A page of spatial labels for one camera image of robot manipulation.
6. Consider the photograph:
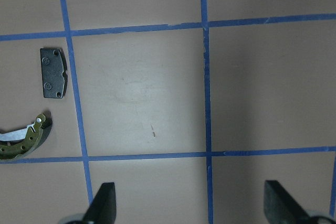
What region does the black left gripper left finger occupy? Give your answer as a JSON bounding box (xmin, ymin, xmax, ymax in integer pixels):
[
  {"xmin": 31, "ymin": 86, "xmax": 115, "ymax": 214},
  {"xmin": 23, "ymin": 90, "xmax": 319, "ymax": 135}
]
[{"xmin": 82, "ymin": 183, "xmax": 117, "ymax": 224}]

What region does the olive green brake shoe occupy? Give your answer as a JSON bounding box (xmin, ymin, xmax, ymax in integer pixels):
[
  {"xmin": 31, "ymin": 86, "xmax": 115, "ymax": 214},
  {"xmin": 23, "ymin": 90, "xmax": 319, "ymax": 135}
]
[{"xmin": 1, "ymin": 113, "xmax": 53, "ymax": 163}]

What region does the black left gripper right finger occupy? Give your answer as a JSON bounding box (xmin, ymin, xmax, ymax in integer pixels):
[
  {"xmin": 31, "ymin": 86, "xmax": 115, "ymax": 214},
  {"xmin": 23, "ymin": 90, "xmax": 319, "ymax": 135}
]
[{"xmin": 264, "ymin": 180, "xmax": 310, "ymax": 224}]

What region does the black brake pad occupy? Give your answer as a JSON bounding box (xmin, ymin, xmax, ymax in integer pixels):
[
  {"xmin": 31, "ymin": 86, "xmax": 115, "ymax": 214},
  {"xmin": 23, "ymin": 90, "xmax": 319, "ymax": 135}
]
[{"xmin": 40, "ymin": 47, "xmax": 68, "ymax": 99}]

